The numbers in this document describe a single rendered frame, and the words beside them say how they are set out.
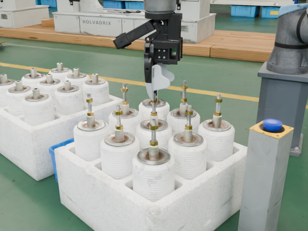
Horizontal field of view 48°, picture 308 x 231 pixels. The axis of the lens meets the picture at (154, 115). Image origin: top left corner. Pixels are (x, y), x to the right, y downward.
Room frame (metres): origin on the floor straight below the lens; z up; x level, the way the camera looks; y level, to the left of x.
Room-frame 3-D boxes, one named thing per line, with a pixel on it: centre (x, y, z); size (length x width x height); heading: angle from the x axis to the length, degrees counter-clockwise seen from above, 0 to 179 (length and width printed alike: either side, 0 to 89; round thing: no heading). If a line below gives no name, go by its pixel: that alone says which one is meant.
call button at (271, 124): (0.69, -0.26, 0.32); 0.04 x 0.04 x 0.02
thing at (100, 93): (1.23, 0.22, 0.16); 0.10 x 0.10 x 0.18
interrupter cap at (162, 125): (0.84, 0.00, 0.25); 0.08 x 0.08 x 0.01
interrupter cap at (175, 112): (0.92, -0.09, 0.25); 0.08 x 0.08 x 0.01
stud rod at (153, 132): (0.67, 0.00, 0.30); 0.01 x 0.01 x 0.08
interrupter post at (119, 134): (0.76, 0.08, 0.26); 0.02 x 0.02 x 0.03
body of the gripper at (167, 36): (0.83, -0.02, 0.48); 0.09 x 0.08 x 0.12; 76
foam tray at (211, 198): (0.84, 0.00, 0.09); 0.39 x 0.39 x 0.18; 45
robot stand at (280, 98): (1.23, -0.49, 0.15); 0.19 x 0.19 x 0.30; 66
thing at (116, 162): (0.76, 0.08, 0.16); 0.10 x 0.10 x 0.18
